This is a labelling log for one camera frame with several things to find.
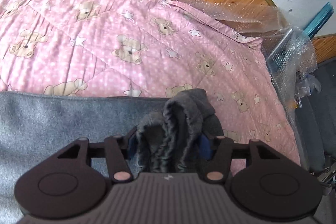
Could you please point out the pink bear print quilt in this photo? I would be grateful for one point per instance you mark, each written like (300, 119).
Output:
(93, 68)

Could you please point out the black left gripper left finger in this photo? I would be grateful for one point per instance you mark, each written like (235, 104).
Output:
(117, 150)

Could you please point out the teal metal bar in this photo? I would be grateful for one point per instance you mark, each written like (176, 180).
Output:
(301, 47)

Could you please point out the clear bubble wrap sheet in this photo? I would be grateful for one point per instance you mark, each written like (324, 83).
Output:
(236, 16)

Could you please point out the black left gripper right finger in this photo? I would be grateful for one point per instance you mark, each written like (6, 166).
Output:
(216, 154)

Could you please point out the dark grey sweatpants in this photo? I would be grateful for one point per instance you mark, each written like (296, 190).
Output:
(34, 126)

